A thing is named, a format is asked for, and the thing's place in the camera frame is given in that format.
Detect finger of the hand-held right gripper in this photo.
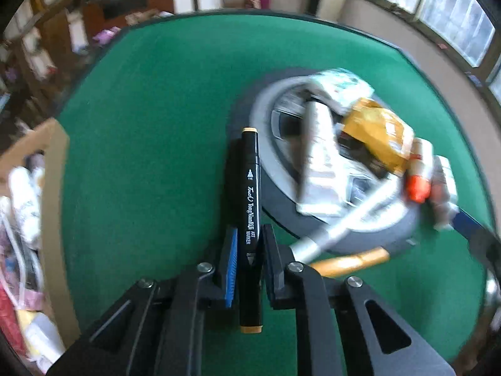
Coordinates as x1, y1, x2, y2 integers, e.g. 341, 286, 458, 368
456, 207, 501, 279

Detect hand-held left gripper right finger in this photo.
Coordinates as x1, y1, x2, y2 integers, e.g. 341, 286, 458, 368
262, 224, 457, 376

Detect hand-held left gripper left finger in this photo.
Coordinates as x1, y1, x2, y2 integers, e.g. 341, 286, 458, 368
47, 225, 240, 376

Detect black marker tan caps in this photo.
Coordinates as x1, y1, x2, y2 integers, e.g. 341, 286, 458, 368
238, 126, 264, 334

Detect yellow cracker packet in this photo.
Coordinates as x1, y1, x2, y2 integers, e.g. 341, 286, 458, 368
338, 98, 416, 177

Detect cardboard box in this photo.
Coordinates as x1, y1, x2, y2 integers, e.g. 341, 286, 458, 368
0, 118, 84, 365

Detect teal white packet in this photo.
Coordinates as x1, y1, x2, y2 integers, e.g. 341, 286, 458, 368
307, 68, 374, 115

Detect cartoon print transparent pouch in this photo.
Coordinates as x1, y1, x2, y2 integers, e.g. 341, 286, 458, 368
0, 219, 53, 314

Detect white rectangular packet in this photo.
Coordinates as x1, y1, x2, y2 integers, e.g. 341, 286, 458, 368
428, 156, 459, 231

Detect tan wooden stick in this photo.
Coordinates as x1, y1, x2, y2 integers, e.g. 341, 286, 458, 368
312, 248, 392, 277

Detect silver metal tool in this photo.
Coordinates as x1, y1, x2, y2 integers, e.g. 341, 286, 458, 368
289, 180, 410, 264

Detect white bottle orange cap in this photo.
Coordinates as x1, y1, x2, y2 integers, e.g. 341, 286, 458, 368
405, 138, 436, 204

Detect round table control panel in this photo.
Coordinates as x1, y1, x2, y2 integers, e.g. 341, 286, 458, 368
225, 68, 421, 255

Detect cream white packet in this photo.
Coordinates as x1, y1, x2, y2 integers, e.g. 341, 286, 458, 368
16, 309, 66, 365

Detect window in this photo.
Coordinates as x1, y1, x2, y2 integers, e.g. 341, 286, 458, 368
368, 0, 501, 98

